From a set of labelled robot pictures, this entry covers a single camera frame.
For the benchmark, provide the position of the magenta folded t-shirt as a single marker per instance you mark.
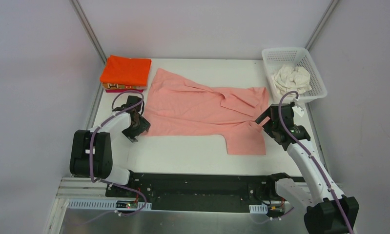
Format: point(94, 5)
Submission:
point(124, 90)

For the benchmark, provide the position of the right white cable duct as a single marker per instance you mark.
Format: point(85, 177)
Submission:
point(258, 209)

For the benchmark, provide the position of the corner frame post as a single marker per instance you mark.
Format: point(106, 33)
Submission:
point(88, 29)
point(321, 24)

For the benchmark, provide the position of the aluminium rail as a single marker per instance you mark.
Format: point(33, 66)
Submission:
point(81, 187)

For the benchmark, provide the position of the white crumpled t-shirt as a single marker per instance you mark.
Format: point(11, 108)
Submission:
point(291, 78)

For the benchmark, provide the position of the orange folded t-shirt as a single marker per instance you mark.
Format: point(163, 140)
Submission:
point(126, 71)

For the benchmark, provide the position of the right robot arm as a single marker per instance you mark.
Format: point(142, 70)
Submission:
point(326, 209)

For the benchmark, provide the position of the right corner frame post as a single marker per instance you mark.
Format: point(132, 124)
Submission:
point(321, 24)

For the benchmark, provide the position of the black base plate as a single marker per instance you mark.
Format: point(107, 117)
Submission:
point(223, 203)

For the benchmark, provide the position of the left corner frame post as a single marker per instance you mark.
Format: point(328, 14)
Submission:
point(88, 29)

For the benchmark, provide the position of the white plastic basket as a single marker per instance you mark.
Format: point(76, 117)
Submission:
point(275, 58)

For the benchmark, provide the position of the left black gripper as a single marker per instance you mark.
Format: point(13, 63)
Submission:
point(138, 128)

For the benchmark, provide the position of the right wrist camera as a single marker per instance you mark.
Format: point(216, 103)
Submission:
point(297, 109)

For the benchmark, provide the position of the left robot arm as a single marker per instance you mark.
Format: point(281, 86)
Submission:
point(92, 154)

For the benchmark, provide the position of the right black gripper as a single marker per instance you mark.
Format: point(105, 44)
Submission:
point(267, 124)

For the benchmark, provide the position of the pink t-shirt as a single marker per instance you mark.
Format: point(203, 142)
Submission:
point(177, 106)

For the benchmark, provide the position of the white cable duct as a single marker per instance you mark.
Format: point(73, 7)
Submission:
point(258, 209)
point(100, 204)

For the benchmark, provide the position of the left white cable duct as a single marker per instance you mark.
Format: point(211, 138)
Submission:
point(100, 204)

